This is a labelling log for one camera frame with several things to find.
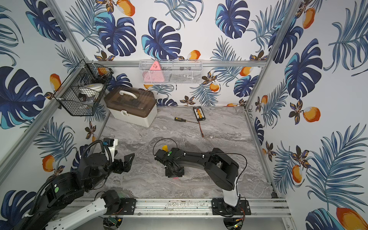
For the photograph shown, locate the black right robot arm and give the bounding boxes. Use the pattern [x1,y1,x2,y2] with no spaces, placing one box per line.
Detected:
[152,138,248,217]

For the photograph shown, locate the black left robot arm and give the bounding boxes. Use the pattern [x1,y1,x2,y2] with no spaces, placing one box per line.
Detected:
[13,139,135,230]

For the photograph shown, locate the black yellow screwdriver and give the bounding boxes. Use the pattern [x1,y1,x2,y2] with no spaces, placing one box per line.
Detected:
[174,117,198,124]

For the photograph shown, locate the white box brown lid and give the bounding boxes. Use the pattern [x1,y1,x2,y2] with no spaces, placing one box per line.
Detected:
[104,86,157,127]

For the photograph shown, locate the black board yellow connectors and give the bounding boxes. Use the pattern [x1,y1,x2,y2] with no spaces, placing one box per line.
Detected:
[193,106,206,122]

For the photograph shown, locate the white object in basket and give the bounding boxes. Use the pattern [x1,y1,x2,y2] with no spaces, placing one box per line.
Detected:
[79,83,104,97]

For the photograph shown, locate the pink triangle card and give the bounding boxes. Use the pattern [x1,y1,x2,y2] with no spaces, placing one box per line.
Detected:
[143,61,165,84]

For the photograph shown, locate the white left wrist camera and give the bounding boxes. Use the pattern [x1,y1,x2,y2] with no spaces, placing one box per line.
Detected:
[103,138,118,162]

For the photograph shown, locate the black wire basket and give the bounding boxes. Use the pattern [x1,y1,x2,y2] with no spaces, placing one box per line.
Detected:
[54,60,114,117]

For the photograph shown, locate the clear wall shelf tray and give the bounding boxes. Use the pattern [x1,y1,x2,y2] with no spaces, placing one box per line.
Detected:
[139,60,203,85]

